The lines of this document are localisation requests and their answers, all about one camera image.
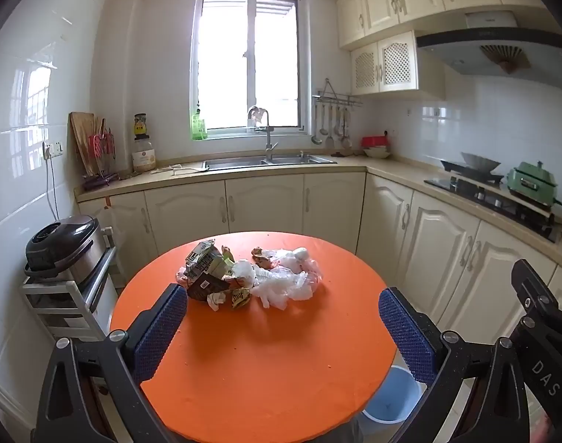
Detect metal utensil rail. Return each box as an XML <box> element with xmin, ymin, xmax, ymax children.
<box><xmin>312</xmin><ymin>78</ymin><xmax>363</xmax><ymax>107</ymax></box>

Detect steel double sink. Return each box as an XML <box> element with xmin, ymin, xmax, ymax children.
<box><xmin>202</xmin><ymin>153</ymin><xmax>337</xmax><ymax>171</ymax></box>

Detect row of hanging kitchen utensils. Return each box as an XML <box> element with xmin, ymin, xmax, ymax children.
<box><xmin>311</xmin><ymin>102</ymin><xmax>353</xmax><ymax>148</ymax></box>

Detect green electric pot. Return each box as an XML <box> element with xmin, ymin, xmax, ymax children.
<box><xmin>507</xmin><ymin>161</ymin><xmax>561</xmax><ymax>207</ymax></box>

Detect kitchen window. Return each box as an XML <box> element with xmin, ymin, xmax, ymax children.
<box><xmin>191</xmin><ymin>0</ymin><xmax>307</xmax><ymax>137</ymax></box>

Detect dark rice cooker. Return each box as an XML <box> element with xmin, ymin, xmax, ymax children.
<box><xmin>25</xmin><ymin>215</ymin><xmax>108</xmax><ymax>284</ymax></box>

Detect steel kitchen faucet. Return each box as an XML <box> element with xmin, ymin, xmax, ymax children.
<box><xmin>248</xmin><ymin>106</ymin><xmax>279</xmax><ymax>163</ymax></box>

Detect red chopstick holder rack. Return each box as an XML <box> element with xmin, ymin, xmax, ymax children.
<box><xmin>82</xmin><ymin>120</ymin><xmax>120</xmax><ymax>190</ymax></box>

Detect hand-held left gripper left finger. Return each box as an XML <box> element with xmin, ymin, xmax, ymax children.
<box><xmin>32</xmin><ymin>283</ymin><xmax>189</xmax><ymax>443</ymax></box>

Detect light blue plastic bin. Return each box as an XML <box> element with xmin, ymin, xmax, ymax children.
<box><xmin>358</xmin><ymin>365</ymin><xmax>422</xmax><ymax>424</ymax></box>

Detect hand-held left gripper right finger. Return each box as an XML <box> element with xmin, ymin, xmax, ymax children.
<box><xmin>379</xmin><ymin>287</ymin><xmax>531</xmax><ymax>443</ymax></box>

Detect wooden cutting board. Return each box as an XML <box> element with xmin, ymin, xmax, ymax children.
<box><xmin>69</xmin><ymin>111</ymin><xmax>106</xmax><ymax>176</ymax></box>

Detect white charging cable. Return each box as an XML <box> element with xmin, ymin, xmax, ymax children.
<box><xmin>151</xmin><ymin>165</ymin><xmax>208</xmax><ymax>176</ymax></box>

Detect cream lower kitchen cabinets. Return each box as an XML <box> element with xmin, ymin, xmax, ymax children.
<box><xmin>75</xmin><ymin>171</ymin><xmax>562</xmax><ymax>351</ymax></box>

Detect cream kitchen cabinets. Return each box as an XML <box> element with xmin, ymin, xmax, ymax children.
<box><xmin>336</xmin><ymin>0</ymin><xmax>558</xmax><ymax>97</ymax></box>
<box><xmin>75</xmin><ymin>171</ymin><xmax>562</xmax><ymax>351</ymax></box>

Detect cream upper kitchen cabinets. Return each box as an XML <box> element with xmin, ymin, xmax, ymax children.
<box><xmin>336</xmin><ymin>0</ymin><xmax>558</xmax><ymax>97</ymax></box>

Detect green dish soap bottle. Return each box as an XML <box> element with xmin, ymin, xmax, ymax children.
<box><xmin>191</xmin><ymin>110</ymin><xmax>208</xmax><ymax>141</ymax></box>

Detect white metal storage rack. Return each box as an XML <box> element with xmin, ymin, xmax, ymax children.
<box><xmin>23</xmin><ymin>226</ymin><xmax>120</xmax><ymax>340</ymax></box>

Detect yellow snack wrapper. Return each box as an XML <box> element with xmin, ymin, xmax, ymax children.
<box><xmin>230</xmin><ymin>286</ymin><xmax>251</xmax><ymax>310</ymax></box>

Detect white power cable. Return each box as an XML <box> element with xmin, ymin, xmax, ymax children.
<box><xmin>45</xmin><ymin>157</ymin><xmax>60</xmax><ymax>220</ymax></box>

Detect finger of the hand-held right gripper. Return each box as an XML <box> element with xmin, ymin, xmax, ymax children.
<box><xmin>511</xmin><ymin>259</ymin><xmax>562</xmax><ymax>333</ymax></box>

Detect large jar with black lid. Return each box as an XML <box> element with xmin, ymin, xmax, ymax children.
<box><xmin>132</xmin><ymin>135</ymin><xmax>157</xmax><ymax>172</ymax></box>

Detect white plastic bag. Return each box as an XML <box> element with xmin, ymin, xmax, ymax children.
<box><xmin>251</xmin><ymin>247</ymin><xmax>323</xmax><ymax>310</ymax></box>

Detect crushed green white carton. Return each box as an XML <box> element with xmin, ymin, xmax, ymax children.
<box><xmin>185</xmin><ymin>239</ymin><xmax>235</xmax><ymax>282</ymax></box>

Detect brown snack wrapper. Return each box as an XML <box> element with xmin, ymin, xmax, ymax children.
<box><xmin>187</xmin><ymin>272</ymin><xmax>228</xmax><ymax>302</ymax></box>

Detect grey wok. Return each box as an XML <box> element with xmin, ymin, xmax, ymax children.
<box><xmin>461</xmin><ymin>151</ymin><xmax>502</xmax><ymax>174</ymax></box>

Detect black gas stove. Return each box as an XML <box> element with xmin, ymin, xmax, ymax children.
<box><xmin>424</xmin><ymin>159</ymin><xmax>562</xmax><ymax>243</ymax></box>

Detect black range hood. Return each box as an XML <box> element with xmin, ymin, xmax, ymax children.
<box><xmin>417</xmin><ymin>11</ymin><xmax>562</xmax><ymax>77</ymax></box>

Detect wooden folding fan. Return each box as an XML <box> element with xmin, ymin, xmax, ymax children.
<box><xmin>480</xmin><ymin>45</ymin><xmax>531</xmax><ymax>75</ymax></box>

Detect orange round table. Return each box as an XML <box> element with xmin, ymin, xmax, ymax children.
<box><xmin>110</xmin><ymin>231</ymin><xmax>398</xmax><ymax>443</ymax></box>

